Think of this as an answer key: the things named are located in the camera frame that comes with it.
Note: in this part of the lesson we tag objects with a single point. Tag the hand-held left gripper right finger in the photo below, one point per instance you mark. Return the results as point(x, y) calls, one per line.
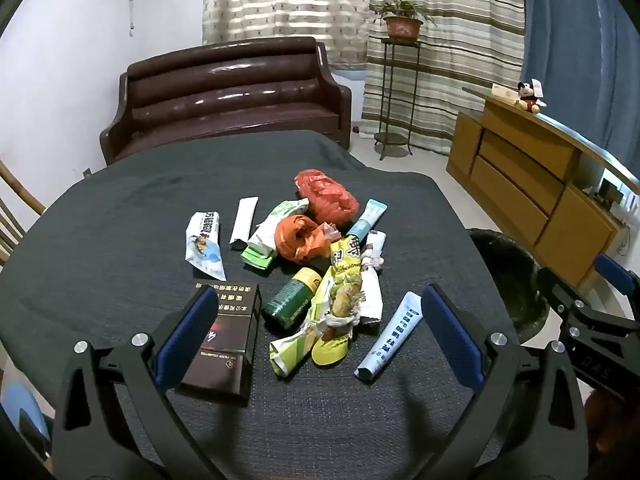
point(450, 332)

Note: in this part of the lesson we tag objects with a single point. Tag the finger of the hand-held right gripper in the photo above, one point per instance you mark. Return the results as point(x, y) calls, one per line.
point(552, 285)
point(615, 272)

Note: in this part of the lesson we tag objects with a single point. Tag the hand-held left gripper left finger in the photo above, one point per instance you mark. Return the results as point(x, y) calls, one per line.
point(187, 332)

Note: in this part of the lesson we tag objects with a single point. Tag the dark carton box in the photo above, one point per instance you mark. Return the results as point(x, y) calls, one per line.
point(225, 340)

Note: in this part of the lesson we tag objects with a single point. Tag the black trash bin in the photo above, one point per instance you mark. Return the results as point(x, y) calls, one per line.
point(505, 280)

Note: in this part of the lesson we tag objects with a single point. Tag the white tube with blue print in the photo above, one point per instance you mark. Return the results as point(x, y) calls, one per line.
point(390, 337)

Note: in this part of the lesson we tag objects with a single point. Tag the white blue snack packet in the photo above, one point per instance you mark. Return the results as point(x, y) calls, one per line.
point(204, 245)

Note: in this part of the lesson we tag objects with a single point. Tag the yellow green white wrapper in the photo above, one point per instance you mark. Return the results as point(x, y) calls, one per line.
point(290, 352)

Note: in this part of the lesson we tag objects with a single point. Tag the green yellow-capped bottle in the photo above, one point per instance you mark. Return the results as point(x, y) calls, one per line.
point(290, 300)

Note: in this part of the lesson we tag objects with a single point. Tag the yellow snack packet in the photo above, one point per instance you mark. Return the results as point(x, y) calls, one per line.
point(342, 280)

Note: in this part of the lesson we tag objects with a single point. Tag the plain white tube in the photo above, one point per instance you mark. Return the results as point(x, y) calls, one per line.
point(244, 221)

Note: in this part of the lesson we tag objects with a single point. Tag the green white tissue packet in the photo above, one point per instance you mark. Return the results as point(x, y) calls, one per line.
point(272, 222)

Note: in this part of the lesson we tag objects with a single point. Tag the teal white tube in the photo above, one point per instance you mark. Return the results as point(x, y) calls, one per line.
point(367, 217)

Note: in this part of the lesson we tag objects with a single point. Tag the orange plastic bag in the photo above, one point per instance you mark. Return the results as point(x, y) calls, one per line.
point(300, 239)

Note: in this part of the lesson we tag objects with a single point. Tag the red plastic bag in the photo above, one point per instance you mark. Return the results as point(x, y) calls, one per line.
point(327, 194)

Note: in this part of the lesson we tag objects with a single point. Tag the person's right forearm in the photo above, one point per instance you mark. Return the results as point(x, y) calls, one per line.
point(610, 420)

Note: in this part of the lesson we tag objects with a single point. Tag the small dark box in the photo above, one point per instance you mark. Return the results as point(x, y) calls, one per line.
point(611, 191)

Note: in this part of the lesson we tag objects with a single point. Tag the wooden cabinet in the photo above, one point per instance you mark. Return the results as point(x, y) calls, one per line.
point(515, 170)

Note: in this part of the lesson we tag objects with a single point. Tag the light blue stool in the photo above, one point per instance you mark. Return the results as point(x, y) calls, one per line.
point(22, 410)

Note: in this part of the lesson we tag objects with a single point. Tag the mouse plush toy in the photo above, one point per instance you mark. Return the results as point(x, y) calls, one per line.
point(531, 100)

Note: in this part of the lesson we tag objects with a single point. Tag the small beige box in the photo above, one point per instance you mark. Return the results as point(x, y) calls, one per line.
point(502, 91)

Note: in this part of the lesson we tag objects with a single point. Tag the blue curtain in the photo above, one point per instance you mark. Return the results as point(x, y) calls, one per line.
point(575, 60)

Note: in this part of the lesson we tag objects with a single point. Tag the wooden chair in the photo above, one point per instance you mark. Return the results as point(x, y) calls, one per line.
point(15, 195)

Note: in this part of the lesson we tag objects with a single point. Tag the brown leather sofa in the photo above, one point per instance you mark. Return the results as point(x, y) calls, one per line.
point(225, 105)

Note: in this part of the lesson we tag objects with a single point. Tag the green striped curtain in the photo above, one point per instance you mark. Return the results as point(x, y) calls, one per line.
point(450, 60)

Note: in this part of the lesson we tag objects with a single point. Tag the black metal plant stand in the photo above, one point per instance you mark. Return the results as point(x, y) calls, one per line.
point(385, 90)

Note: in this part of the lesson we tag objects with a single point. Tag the potted plant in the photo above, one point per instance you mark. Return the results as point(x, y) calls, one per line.
point(402, 25)

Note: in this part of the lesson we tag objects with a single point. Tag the beige striped curtain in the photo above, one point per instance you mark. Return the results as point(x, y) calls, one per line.
point(285, 5)

